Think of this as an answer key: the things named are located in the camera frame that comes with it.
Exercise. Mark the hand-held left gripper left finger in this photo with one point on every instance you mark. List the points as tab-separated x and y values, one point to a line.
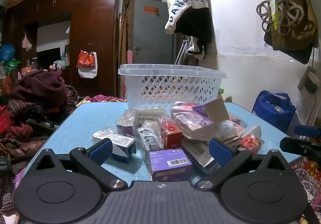
100	150

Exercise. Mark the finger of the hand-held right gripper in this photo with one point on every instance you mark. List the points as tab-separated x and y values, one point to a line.
298	145
306	130

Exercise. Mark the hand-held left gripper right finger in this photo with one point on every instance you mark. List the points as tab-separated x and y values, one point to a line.
220	151

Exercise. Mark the blue white box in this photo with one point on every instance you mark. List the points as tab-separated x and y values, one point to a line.
120	145

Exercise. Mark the pink white box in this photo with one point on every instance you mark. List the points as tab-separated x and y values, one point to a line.
229	128

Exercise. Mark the red candy bag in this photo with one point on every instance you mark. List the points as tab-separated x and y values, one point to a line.
250	144

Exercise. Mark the bagged purple box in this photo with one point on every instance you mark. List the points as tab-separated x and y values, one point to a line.
126	125

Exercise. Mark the large purple white medicine box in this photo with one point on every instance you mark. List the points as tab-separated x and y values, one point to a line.
193	126

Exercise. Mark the plain white box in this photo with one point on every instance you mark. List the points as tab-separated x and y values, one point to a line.
253	130

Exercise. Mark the purple cardboard box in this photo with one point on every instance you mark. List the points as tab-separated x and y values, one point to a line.
213	111

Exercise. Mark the bagged black white item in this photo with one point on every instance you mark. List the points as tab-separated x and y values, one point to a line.
150	138

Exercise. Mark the red box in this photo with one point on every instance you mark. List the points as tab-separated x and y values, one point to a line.
171	135

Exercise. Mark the small purple box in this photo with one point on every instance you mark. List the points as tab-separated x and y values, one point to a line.
170	163

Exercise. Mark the pink package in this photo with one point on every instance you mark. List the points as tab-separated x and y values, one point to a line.
184	107

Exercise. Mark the white paper packet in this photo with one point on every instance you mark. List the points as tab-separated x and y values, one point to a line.
150	116

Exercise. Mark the white plastic lattice basket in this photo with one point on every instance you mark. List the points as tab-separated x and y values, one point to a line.
173	83

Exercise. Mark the red patterned cloth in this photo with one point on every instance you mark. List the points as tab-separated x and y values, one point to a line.
311	171

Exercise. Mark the blue tote bag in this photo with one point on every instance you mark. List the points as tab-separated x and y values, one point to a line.
273	111

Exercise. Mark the pink patterned blanket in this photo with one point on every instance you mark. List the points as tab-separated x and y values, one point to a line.
102	99

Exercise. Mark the white plastic bag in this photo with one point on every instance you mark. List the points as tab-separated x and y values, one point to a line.
86	73

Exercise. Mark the maroon garment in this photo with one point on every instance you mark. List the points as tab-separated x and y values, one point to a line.
40	86

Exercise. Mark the pile of dark clothes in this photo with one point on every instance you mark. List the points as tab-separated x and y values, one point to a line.
15	123

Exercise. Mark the orange plastic bag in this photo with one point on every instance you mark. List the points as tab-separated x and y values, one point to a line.
85	59

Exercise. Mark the brown hanging bag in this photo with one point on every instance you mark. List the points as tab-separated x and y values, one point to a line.
302	38

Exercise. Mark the black monitor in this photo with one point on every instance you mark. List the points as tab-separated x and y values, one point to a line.
49	58

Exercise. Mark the brown wooden wardrobe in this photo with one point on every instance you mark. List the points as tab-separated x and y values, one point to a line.
100	38

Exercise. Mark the wooden sticks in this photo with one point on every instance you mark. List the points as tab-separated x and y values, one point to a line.
123	38

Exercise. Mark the grey door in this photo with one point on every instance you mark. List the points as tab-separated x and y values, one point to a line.
150	38

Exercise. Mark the green plastic bag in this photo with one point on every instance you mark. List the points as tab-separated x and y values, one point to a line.
12	64

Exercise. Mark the black jacket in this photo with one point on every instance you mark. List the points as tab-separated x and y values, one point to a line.
196	24

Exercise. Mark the small pink white bag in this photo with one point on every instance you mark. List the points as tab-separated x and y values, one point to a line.
26	43

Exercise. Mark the blue plastic bag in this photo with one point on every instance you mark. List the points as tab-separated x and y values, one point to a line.
7	53

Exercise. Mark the metal folding frame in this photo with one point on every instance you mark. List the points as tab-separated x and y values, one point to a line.
183	51

